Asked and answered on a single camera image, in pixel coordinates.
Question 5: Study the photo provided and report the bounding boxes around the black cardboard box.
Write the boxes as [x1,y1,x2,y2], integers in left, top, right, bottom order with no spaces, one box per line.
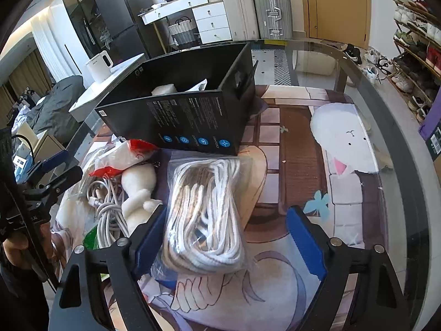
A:
[94,43,258,156]

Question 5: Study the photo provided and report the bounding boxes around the white suitcase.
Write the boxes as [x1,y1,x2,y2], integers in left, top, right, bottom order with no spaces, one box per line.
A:
[220,0,260,41]

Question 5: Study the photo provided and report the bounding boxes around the white plush toy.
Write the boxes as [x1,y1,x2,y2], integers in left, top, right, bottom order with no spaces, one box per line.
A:
[120,164,164,235]

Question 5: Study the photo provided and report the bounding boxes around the white cable bundle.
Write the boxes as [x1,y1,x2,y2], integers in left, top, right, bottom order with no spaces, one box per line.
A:
[86,176,130,249]

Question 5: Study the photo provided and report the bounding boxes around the shoe rack with shoes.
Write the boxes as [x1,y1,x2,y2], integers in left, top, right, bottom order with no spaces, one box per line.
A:
[389,0,441,125]

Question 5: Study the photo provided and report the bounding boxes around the bag of white rope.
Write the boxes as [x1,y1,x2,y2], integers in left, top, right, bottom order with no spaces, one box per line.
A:
[152,157,256,281]

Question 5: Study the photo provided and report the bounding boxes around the white plastic wrap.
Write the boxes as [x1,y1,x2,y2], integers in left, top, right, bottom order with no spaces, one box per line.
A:
[151,79,208,96]

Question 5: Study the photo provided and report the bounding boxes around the white vanity desk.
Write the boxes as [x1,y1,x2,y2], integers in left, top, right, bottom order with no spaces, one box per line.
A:
[138,0,232,45]

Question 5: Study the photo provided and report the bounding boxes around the wooden door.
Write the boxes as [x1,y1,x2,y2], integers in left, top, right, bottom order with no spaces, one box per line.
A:
[299,0,371,49]

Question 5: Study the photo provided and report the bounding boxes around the black glass cabinet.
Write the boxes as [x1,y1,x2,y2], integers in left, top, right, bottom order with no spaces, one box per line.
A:
[60,0,104,76]

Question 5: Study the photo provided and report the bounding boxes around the white electric kettle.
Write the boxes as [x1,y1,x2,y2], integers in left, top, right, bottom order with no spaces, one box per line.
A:
[86,51,119,84]

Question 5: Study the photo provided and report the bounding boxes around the woven basket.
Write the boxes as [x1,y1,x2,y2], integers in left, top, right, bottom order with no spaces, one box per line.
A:
[168,17,200,47]

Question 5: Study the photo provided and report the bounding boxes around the person's left hand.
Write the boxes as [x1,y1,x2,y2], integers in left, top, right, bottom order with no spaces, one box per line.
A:
[2,221,57,271]

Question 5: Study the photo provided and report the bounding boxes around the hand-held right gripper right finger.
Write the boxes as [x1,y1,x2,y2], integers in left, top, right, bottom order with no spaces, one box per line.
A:
[286,205,419,331]

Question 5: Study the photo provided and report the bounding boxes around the red and white packet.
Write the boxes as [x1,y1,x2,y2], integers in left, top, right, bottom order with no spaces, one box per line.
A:
[90,138,161,178]

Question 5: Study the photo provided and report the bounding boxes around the purple cardboard box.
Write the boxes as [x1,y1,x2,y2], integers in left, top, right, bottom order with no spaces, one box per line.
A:
[418,97,441,162]

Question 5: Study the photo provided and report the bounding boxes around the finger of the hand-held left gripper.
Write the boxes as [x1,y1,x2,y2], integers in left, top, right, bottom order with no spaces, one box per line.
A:
[26,149,68,183]
[24,165,84,201]

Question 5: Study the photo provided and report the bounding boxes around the white side cabinet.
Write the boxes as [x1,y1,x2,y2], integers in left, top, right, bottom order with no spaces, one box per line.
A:
[68,53,145,123]

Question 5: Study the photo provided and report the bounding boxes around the group of shoes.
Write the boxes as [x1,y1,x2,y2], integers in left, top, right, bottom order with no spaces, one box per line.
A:
[343,43,393,85]

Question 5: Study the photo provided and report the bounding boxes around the silver suitcase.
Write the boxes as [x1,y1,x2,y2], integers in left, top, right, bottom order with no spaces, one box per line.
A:
[252,0,293,40]

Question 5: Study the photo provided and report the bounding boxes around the white curtain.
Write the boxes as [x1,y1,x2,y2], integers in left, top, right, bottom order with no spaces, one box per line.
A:
[30,7,74,83]

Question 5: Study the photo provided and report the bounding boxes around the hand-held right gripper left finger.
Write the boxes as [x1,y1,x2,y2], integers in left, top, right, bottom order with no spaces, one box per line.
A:
[48,204,180,331]

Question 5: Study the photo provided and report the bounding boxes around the green packet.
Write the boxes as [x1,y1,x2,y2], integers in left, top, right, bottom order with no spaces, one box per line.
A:
[83,224,101,250]

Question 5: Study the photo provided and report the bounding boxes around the black refrigerator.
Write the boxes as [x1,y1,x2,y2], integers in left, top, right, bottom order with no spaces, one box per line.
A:
[95,0,162,59]

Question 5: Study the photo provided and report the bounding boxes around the dark grey beanbag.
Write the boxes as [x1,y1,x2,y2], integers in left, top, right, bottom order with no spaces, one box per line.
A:
[26,75,87,145]

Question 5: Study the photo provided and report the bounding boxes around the person's left forearm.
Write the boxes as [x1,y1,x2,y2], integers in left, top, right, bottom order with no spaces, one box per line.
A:
[0,258,56,331]

